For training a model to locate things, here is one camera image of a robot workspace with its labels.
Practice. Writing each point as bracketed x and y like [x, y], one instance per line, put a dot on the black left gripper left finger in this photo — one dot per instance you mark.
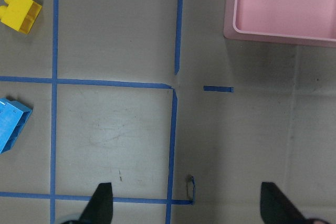
[99, 209]

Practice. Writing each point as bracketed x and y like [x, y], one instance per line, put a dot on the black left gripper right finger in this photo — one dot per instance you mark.
[275, 207]

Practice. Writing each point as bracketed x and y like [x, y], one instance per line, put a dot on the blue toy block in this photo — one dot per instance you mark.
[14, 116]

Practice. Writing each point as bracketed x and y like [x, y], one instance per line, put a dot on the yellow toy block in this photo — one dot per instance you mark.
[20, 15]

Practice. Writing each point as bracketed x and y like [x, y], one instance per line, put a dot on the pink plastic box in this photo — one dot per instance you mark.
[298, 22]

